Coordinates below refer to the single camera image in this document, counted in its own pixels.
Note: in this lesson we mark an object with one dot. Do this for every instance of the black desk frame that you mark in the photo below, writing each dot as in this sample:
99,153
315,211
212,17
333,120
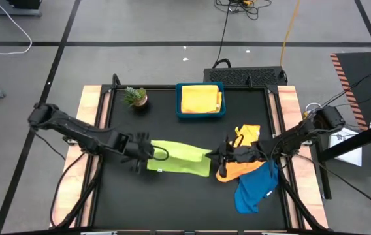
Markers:
358,139

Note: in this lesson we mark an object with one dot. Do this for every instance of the black table frame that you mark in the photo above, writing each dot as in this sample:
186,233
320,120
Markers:
159,87

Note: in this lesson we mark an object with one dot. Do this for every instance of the black frame strut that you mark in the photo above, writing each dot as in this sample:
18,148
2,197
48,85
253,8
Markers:
298,202
84,196

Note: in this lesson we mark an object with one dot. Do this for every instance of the grey furniture base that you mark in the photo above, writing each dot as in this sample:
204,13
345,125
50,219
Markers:
12,12

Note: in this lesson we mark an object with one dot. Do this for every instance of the blue microfiber towel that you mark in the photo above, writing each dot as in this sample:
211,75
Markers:
254,189

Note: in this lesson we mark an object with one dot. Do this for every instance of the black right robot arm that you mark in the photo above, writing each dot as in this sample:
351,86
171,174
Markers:
303,132

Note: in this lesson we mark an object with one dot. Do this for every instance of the black mat striped edges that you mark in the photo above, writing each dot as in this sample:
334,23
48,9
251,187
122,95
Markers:
362,78

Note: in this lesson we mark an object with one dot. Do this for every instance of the black perforated computer case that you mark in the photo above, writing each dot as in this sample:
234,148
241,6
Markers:
244,76

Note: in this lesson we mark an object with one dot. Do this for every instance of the teal plastic bin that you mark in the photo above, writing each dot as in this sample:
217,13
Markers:
178,98

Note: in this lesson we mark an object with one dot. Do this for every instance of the green microfiber towel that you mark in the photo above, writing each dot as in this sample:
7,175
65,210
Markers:
182,158

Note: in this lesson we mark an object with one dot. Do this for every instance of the orange microfiber towel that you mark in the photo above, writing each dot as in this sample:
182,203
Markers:
200,98
234,171

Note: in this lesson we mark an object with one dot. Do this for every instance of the white paper sheet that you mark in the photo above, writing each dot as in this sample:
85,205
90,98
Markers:
345,147

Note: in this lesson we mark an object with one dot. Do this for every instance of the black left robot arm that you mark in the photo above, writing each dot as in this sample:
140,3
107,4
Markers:
74,130

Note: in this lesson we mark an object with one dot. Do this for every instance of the yellow microfiber towel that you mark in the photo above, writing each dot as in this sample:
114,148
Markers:
220,101

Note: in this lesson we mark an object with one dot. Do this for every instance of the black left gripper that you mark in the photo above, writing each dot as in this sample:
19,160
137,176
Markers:
138,148

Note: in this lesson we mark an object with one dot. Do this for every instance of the small potted plant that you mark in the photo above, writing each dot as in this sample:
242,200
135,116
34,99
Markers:
136,97

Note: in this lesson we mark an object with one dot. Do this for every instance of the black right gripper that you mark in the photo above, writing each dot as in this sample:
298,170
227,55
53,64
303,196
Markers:
244,155

